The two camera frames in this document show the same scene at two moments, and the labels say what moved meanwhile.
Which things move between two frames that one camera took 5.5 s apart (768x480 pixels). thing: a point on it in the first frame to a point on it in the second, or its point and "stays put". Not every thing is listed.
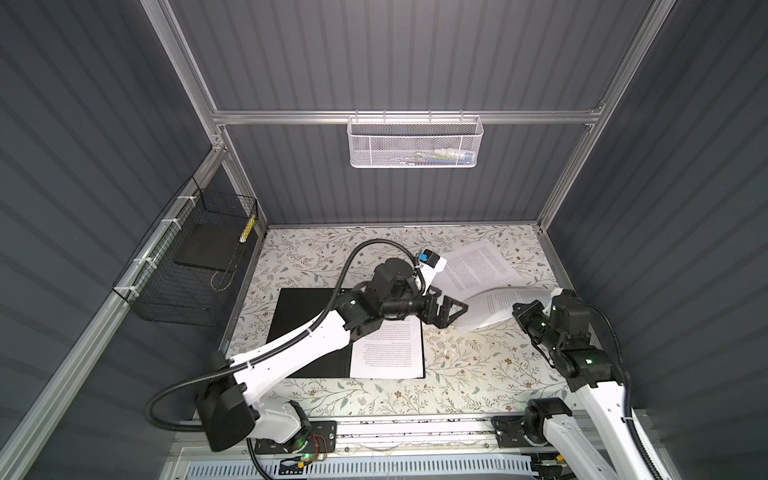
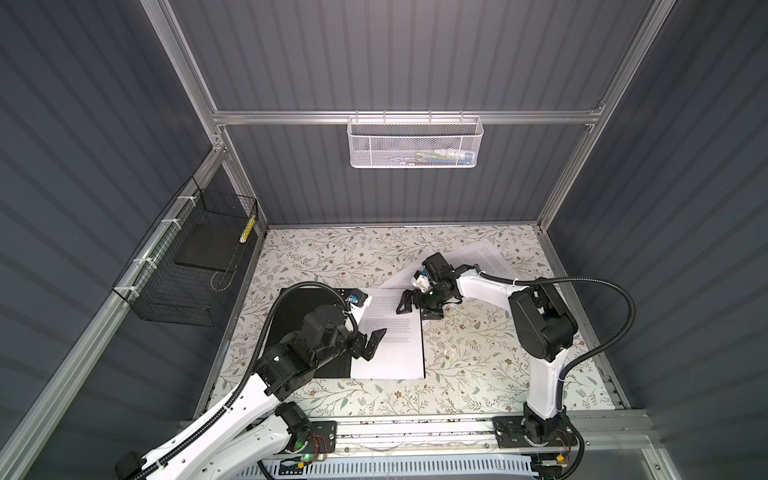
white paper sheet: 495,305 to 399,354
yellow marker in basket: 248,228 stays put
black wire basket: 181,272 stays put
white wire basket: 414,142 stays put
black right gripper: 530,309 to 427,313
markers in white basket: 441,156 stays put
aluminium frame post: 165,23 stays put
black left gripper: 443,319 to 357,348
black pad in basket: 211,246 stays put
